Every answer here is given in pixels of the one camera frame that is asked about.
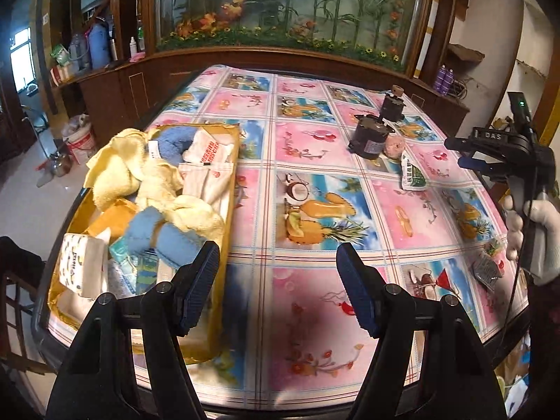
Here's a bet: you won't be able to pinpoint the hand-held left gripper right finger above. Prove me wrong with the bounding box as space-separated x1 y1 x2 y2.
336 242 504 420

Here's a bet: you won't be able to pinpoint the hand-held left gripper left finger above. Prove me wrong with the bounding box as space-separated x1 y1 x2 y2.
46 240 221 420

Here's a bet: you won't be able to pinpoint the blue towel with tan band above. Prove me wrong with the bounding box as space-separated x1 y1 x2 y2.
125 207 207 268

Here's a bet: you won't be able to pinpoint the yellow cardboard box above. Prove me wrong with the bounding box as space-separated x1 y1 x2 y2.
47 123 243 365

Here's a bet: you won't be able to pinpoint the landscape print packet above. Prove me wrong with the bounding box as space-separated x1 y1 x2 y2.
133 254 162 295

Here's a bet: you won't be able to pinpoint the teal tissue pack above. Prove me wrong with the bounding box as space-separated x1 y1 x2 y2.
109 238 141 274

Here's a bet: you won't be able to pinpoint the golden yellow packet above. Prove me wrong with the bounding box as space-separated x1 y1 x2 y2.
85 199 138 241

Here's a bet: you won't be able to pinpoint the lemon print tissue pack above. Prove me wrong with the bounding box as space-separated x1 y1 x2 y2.
59 233 110 296

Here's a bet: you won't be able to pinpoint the white packet grey print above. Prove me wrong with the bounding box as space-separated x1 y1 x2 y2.
57 289 96 322

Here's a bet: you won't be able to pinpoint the person's right forearm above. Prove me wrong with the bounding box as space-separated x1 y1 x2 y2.
525 282 560 420

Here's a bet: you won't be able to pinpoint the person's right hand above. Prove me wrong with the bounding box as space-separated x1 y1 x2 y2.
503 195 560 287

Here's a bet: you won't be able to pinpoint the green and white packet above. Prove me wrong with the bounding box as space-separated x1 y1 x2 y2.
400 149 428 191

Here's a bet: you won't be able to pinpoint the pink fluffy scrunchie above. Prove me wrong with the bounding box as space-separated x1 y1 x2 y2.
384 135 407 158

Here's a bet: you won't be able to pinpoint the small black motor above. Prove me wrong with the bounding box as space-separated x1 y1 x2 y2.
378 85 407 123

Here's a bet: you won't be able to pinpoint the large black motor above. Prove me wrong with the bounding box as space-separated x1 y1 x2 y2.
349 114 395 160

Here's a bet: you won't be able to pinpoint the white plastic bags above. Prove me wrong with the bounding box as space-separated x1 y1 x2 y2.
180 162 233 222

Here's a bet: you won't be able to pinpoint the dark foil packet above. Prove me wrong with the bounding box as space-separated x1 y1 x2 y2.
470 249 505 292

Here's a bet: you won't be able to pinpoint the white paper roll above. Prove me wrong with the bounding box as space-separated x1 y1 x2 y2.
415 0 440 79

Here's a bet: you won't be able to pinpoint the white packet with red print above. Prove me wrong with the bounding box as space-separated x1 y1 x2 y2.
181 133 235 167

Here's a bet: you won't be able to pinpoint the plain blue towel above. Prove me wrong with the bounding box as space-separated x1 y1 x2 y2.
156 128 198 166

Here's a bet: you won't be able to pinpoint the wooden chair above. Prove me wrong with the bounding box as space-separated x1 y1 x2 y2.
0 236 57 377

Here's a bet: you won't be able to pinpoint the white bucket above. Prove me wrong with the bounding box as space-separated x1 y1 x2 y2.
65 122 98 165

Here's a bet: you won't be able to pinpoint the glass jar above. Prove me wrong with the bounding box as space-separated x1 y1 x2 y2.
50 151 73 178

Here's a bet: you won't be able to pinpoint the fish tank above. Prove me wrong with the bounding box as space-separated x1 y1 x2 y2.
153 0 438 75

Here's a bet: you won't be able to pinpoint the blue thermos bottle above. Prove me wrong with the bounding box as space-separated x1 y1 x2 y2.
87 22 110 71

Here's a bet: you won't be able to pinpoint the clear plastic bottle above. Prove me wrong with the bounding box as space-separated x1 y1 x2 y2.
70 33 89 71

